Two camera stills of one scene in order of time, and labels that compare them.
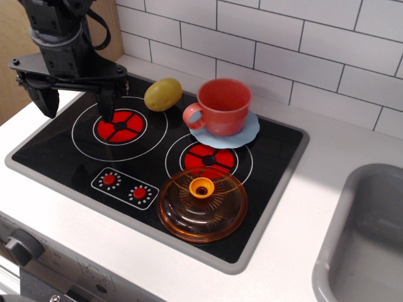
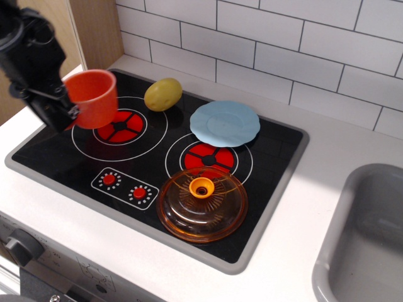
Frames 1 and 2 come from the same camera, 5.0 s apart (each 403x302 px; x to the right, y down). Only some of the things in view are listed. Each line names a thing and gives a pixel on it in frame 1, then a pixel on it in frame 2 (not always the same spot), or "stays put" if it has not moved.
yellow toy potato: x=163 y=94 stays put
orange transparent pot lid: x=202 y=204 stays put
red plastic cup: x=225 y=103 to x=94 y=92
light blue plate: x=241 y=138 stays put
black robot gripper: x=67 y=61 to x=33 y=61
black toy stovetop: x=119 y=167 stays put
